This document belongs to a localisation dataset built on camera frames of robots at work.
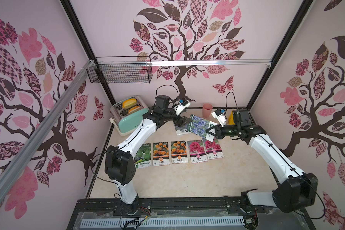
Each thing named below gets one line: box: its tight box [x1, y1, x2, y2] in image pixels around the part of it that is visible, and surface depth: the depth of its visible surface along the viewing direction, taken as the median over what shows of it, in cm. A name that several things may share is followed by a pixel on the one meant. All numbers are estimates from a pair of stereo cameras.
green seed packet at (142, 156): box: [133, 142, 152, 169], surface depth 94 cm
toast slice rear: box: [122, 98, 138, 109], surface depth 97 cm
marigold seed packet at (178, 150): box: [170, 140, 189, 164], surface depth 97 cm
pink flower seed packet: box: [186, 139, 208, 164], surface depth 97 cm
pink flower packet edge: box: [202, 138, 225, 161], surface depth 97 cm
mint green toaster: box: [109, 95, 150, 137], surface depth 96 cm
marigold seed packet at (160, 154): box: [152, 141, 171, 166], surface depth 96 cm
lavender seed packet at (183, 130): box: [174, 123, 191, 136], surface depth 106 cm
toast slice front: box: [127, 105, 141, 115], surface depth 94 cm
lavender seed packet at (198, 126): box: [186, 114, 219, 143], surface depth 79 cm
